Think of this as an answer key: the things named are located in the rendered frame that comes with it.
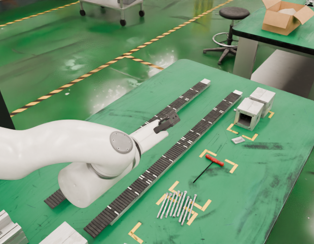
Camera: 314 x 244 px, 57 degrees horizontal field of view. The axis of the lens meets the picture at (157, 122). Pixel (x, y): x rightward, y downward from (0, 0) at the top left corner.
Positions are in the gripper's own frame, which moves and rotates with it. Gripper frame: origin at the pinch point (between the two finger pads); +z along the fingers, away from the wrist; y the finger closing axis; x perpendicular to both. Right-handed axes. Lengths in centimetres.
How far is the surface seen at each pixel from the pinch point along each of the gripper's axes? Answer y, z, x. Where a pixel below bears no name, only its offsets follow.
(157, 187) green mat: -30.6, 12.8, -19.9
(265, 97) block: -4, 77, -18
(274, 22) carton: -10, 179, 11
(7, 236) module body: -45, -32, -3
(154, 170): -30.3, 15.8, -14.3
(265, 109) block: -6, 74, -23
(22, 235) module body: -46, -28, -5
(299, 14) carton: 5, 188, 7
